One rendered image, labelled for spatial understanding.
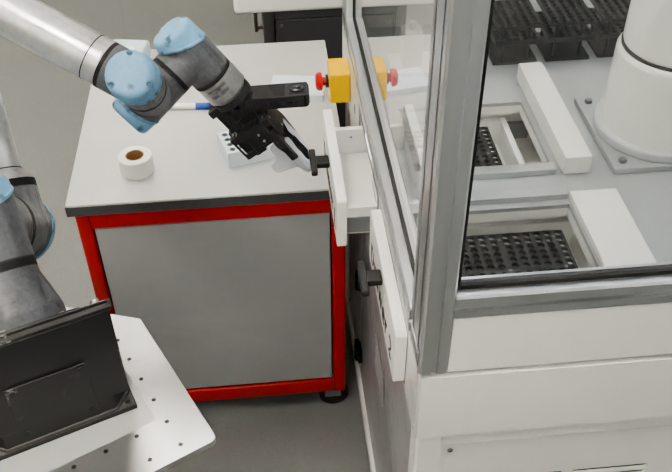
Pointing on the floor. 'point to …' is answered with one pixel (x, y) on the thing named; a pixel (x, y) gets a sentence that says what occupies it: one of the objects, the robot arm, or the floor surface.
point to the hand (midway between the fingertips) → (308, 158)
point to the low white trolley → (219, 242)
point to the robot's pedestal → (36, 461)
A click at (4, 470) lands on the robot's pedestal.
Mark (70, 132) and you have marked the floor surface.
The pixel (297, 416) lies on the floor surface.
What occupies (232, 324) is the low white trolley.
